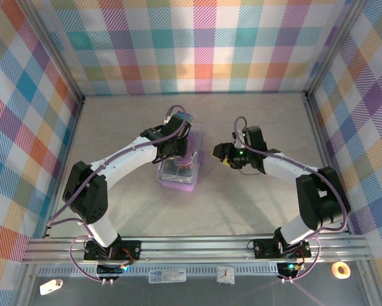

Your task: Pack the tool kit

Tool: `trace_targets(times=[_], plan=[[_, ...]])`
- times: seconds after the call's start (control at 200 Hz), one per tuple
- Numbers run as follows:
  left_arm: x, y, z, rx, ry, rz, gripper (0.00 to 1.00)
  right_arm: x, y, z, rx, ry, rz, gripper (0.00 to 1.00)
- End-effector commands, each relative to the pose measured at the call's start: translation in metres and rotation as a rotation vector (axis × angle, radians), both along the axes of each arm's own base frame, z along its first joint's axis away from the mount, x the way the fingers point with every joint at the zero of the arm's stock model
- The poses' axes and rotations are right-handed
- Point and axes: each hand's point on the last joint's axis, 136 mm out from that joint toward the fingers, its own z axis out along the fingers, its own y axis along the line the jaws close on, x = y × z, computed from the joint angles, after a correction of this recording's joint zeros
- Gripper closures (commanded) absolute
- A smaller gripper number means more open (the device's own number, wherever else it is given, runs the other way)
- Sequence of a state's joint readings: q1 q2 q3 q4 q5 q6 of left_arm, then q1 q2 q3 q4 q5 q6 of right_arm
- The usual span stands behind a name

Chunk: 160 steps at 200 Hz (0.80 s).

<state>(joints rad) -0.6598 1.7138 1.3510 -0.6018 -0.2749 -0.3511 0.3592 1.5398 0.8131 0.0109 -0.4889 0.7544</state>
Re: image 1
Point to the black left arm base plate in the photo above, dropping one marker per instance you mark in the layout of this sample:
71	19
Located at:
130	252

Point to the black controller board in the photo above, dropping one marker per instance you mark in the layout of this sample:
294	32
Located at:
289	269
107	271

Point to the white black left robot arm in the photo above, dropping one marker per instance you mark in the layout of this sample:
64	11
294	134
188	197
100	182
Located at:
123	159

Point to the small white plastic object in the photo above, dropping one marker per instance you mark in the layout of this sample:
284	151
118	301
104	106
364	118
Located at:
50	287

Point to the orange tape roll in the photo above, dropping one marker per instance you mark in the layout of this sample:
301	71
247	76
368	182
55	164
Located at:
334	271

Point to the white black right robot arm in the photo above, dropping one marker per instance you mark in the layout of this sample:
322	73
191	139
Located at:
283	169

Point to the small white square clock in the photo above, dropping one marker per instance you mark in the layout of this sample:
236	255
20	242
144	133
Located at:
225	274

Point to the aluminium side rail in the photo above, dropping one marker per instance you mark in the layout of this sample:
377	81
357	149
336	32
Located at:
319	140
70	143

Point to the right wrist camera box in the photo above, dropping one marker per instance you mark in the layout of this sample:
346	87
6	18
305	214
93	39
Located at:
238	141

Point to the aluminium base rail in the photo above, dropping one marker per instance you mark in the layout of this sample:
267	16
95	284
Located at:
194	250

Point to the aluminium frame post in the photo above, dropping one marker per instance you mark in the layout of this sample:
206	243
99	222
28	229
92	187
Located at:
333	48
53	48

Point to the purple plastic bin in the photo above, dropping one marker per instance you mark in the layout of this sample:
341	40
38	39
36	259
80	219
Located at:
178	181

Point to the coloured marker pen pack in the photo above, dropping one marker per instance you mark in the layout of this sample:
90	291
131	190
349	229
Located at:
192	118

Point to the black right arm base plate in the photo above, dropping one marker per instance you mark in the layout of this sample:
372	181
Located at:
264	248

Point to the white label tag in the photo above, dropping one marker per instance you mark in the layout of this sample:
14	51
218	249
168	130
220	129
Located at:
167	276

